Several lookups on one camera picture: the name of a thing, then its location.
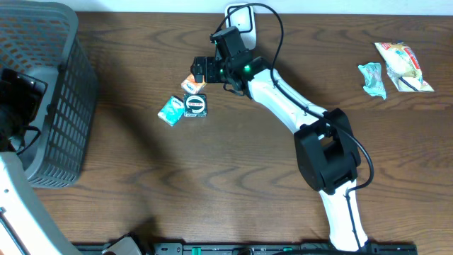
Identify orange small box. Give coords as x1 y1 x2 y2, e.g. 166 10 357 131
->
181 74 207 94

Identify black round-logo packet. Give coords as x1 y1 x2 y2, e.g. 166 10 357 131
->
183 94 207 118

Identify teal small box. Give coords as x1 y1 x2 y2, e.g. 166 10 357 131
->
158 96 185 126

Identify teal snack packet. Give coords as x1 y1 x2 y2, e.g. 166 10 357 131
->
358 62 386 100

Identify yellow snack bag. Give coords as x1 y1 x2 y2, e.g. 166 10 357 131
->
374 42 434 92

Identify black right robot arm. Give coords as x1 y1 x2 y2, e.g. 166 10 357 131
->
191 26 368 252

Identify white barcode scanner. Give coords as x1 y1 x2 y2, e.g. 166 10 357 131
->
224 3 257 50

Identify grey plastic mesh basket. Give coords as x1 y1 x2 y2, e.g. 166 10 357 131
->
1 1 98 188

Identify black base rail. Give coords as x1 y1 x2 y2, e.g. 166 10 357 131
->
74 232 418 255

